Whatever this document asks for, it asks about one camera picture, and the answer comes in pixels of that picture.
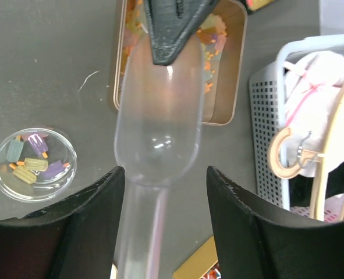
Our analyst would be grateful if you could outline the round white mesh bag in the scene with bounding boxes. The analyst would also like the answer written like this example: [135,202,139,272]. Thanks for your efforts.
[283,51,344,163]

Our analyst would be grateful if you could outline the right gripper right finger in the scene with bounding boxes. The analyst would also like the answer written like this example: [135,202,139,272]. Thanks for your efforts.
[206,166,344,278]

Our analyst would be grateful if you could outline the clear round container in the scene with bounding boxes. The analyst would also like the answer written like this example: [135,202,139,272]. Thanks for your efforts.
[0,127,77,203]

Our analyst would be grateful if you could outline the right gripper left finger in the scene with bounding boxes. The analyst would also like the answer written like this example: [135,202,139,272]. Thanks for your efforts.
[0,166,125,278]

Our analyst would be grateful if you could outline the gold tin pastel gummies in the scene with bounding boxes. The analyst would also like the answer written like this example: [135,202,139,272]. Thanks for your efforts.
[108,1,247,126]

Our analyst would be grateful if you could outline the clear plastic scoop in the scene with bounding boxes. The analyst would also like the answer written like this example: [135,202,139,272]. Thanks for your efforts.
[114,37,204,278]

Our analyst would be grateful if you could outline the black cloth in basket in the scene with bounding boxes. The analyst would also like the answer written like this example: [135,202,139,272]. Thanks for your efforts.
[288,156,344,210]

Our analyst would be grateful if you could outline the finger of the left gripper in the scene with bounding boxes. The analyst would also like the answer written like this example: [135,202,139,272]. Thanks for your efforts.
[144,0,218,66]

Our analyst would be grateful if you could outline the gold tin colourful gummies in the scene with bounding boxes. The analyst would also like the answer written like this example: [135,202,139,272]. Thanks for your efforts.
[244,0,276,15]

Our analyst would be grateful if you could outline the wooden clothes hanger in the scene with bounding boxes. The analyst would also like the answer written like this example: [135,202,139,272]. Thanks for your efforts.
[268,81,344,221]

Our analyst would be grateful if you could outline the grey plastic basket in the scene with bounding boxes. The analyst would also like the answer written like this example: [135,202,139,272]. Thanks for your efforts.
[249,34,344,211]

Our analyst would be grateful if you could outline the gold tin wrapped candies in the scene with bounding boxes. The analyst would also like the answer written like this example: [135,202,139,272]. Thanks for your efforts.
[172,236,222,279]

